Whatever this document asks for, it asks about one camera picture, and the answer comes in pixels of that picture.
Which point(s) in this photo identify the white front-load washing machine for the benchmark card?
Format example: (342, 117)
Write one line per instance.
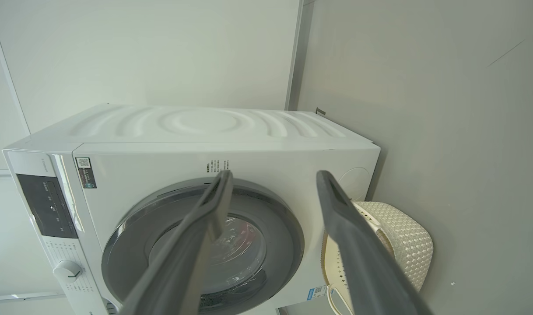
(249, 131)

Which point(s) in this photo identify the blue energy label sticker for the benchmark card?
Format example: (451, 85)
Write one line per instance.
(318, 292)

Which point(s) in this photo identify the black control display panel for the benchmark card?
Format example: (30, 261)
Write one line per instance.
(47, 205)

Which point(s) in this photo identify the white washing machine dial knob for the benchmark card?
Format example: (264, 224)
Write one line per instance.
(67, 270)

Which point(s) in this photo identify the glass washing machine door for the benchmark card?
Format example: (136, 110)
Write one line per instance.
(131, 245)

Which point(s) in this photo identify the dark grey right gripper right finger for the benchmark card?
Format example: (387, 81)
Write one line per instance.
(362, 258)

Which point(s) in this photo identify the cream plastic laundry basket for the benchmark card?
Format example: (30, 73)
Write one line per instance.
(406, 236)

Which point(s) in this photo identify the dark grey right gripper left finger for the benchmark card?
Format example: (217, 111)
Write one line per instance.
(183, 253)

